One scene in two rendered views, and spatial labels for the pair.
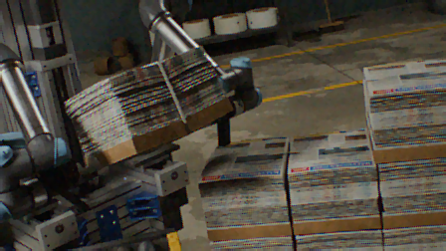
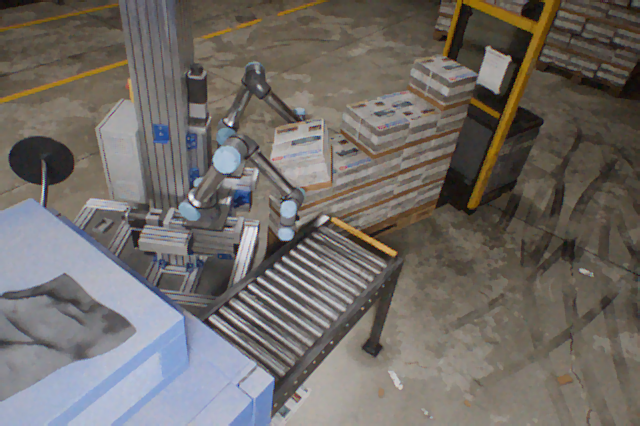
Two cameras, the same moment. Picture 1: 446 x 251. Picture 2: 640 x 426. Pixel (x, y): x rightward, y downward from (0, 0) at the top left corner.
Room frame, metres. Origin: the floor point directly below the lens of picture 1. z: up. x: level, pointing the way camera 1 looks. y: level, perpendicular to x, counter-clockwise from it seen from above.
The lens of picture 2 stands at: (0.41, 1.92, 2.64)
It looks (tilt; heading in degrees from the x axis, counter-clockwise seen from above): 40 degrees down; 309
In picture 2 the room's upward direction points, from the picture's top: 8 degrees clockwise
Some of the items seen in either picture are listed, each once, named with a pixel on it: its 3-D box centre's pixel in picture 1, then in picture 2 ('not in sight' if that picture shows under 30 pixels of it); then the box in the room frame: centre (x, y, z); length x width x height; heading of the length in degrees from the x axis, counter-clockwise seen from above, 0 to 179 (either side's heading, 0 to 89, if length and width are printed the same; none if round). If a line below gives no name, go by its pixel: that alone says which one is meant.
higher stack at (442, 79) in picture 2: not in sight; (424, 144); (1.96, -1.22, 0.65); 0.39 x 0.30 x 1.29; 169
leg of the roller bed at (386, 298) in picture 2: not in sight; (381, 314); (1.25, 0.15, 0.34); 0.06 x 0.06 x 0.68; 7
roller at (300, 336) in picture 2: not in sight; (275, 318); (1.41, 0.88, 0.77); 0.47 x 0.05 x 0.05; 7
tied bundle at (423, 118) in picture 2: not in sight; (404, 119); (2.02, -0.92, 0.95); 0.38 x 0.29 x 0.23; 168
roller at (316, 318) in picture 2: not in sight; (293, 302); (1.43, 0.75, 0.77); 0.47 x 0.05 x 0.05; 7
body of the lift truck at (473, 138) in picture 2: not in sight; (480, 146); (1.81, -2.00, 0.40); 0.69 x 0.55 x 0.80; 169
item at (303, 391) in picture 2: not in sight; (272, 398); (1.43, 0.85, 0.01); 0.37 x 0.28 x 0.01; 97
